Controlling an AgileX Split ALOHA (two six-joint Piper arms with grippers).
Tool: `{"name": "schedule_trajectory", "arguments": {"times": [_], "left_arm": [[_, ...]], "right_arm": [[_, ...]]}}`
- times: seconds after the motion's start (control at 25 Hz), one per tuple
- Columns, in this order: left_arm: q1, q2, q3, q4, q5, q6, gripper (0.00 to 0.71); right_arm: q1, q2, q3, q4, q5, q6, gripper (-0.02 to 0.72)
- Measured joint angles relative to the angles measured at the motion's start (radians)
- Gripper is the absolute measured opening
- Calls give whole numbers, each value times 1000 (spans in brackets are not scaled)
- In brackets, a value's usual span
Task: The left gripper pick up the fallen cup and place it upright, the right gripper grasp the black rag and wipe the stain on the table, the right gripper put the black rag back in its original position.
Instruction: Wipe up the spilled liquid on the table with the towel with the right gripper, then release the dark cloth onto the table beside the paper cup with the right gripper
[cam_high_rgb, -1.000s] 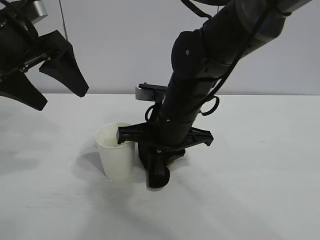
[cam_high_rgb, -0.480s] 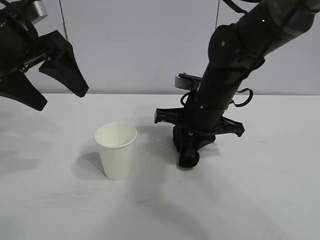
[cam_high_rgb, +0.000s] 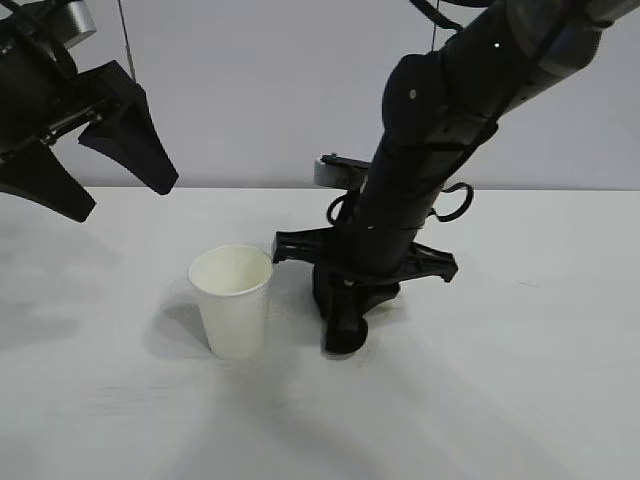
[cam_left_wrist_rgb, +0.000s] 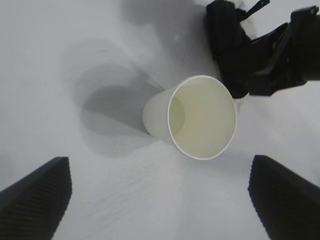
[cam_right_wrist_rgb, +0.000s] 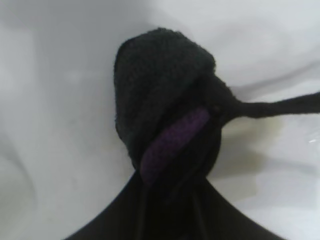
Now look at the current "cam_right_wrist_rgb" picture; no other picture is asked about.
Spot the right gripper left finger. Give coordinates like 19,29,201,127
66,172,146,240

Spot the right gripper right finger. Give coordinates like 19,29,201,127
194,179,254,240

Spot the black and purple cloth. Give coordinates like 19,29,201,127
111,26,320,240

